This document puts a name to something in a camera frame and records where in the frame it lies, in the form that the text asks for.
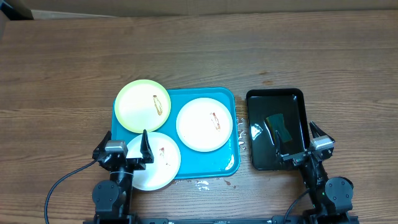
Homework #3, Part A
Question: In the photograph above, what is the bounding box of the white plate with stain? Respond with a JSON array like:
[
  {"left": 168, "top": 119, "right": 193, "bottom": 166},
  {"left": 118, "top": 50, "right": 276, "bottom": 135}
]
[{"left": 176, "top": 98, "right": 233, "bottom": 152}]

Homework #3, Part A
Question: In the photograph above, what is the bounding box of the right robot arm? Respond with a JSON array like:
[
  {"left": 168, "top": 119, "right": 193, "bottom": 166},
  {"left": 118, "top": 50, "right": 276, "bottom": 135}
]
[{"left": 275, "top": 121, "right": 359, "bottom": 223}]

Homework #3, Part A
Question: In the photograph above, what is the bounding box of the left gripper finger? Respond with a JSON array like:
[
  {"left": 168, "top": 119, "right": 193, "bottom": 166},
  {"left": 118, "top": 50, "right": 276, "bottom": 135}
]
[
  {"left": 140, "top": 129, "right": 154, "bottom": 164},
  {"left": 93, "top": 131, "right": 112, "bottom": 153}
]

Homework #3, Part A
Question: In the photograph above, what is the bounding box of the yellow green sponge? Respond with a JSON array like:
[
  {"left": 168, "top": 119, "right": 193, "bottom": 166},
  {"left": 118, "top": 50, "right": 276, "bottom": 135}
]
[{"left": 265, "top": 113, "right": 292, "bottom": 143}]

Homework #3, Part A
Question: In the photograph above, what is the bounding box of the black water tray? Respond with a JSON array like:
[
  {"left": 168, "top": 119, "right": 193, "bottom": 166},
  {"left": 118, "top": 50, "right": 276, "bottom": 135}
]
[{"left": 246, "top": 88, "right": 310, "bottom": 170}]

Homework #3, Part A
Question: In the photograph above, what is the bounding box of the teal plastic tray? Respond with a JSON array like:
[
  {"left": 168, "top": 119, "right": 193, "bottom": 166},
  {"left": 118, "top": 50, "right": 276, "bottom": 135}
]
[{"left": 111, "top": 87, "right": 241, "bottom": 180}]

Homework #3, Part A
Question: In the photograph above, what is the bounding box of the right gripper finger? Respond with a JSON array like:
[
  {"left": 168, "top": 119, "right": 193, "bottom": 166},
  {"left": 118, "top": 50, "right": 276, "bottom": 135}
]
[
  {"left": 309, "top": 121, "right": 335, "bottom": 142},
  {"left": 275, "top": 131, "right": 284, "bottom": 157}
]

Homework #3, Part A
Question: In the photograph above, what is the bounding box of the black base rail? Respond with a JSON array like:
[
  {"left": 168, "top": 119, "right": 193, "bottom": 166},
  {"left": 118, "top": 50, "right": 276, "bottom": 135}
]
[{"left": 82, "top": 215, "right": 360, "bottom": 224}]

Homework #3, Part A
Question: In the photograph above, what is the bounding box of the yellow-green plate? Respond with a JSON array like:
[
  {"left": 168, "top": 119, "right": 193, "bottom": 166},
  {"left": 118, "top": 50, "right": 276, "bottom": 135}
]
[{"left": 114, "top": 80, "right": 172, "bottom": 134}]

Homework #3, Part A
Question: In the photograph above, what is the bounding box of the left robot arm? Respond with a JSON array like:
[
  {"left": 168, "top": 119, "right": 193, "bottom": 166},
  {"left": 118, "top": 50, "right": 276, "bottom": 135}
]
[{"left": 92, "top": 131, "right": 154, "bottom": 224}]

